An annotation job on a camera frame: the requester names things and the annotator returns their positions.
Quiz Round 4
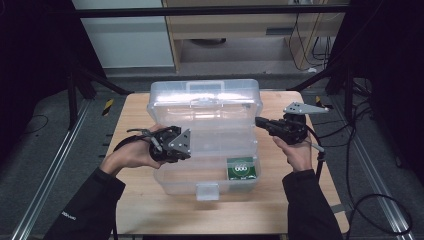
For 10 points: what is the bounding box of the white cabinet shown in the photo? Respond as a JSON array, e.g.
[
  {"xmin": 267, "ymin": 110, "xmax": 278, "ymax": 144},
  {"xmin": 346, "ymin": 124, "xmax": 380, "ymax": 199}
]
[{"xmin": 71, "ymin": 0, "xmax": 176, "ymax": 69}]

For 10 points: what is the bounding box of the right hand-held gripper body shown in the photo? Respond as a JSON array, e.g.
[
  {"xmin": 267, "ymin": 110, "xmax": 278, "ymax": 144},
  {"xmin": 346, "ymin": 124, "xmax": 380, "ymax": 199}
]
[{"xmin": 275, "ymin": 101, "xmax": 330, "ymax": 146}]

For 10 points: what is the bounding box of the light wooden desk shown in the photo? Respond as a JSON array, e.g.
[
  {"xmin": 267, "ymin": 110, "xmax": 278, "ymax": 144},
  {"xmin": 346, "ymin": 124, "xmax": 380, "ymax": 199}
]
[{"xmin": 161, "ymin": 0, "xmax": 348, "ymax": 73}]

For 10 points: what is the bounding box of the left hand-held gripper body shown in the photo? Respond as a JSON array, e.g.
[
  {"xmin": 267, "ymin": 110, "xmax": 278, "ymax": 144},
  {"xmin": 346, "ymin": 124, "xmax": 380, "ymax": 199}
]
[{"xmin": 148, "ymin": 125, "xmax": 193, "ymax": 164}]

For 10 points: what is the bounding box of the person's left hand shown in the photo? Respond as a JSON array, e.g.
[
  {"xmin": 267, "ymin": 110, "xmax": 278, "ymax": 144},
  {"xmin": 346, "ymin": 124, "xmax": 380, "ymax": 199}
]
[{"xmin": 99, "ymin": 123, "xmax": 168, "ymax": 177}]

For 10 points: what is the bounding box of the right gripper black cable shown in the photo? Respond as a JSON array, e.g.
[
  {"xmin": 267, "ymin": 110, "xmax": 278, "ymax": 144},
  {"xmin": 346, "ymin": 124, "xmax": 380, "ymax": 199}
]
[{"xmin": 305, "ymin": 124, "xmax": 328, "ymax": 184}]

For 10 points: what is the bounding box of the looped black floor cable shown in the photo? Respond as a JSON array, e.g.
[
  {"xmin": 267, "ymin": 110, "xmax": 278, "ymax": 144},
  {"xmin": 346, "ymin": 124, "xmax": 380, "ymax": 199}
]
[{"xmin": 344, "ymin": 99, "xmax": 414, "ymax": 236}]

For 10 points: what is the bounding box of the aluminium floor rail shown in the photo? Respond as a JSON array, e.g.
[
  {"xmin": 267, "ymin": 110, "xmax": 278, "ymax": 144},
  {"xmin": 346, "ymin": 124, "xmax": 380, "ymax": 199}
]
[
  {"xmin": 9, "ymin": 99, "xmax": 93, "ymax": 240},
  {"xmin": 333, "ymin": 96, "xmax": 416, "ymax": 240}
]

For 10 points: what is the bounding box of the person's right hand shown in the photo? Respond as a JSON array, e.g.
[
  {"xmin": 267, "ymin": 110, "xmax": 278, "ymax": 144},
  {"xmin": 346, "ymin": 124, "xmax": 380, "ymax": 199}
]
[{"xmin": 272, "ymin": 134, "xmax": 318, "ymax": 173}]

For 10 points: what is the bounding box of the thin black floor cable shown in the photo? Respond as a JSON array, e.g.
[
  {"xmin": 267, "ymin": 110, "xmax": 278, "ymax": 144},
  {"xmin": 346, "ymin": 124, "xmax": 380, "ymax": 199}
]
[{"xmin": 19, "ymin": 114, "xmax": 50, "ymax": 136}]

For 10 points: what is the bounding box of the bundle of black cables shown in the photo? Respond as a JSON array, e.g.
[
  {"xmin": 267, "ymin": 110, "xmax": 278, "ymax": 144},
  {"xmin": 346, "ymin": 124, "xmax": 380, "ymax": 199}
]
[{"xmin": 288, "ymin": 13, "xmax": 334, "ymax": 73}]

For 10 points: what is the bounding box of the clear plastic storage box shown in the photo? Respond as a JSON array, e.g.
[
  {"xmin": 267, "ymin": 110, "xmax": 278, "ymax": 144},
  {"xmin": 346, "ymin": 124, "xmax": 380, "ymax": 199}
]
[{"xmin": 146, "ymin": 78, "xmax": 264, "ymax": 202}]

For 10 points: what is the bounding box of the small green packet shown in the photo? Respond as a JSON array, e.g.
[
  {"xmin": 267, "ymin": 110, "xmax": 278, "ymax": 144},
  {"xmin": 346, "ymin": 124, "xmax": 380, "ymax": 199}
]
[{"xmin": 226, "ymin": 156, "xmax": 258, "ymax": 181}]

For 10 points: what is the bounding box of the black horizontal bar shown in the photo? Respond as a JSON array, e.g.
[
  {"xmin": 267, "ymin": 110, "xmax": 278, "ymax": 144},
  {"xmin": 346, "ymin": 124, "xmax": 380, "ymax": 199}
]
[{"xmin": 71, "ymin": 4, "xmax": 351, "ymax": 18}]

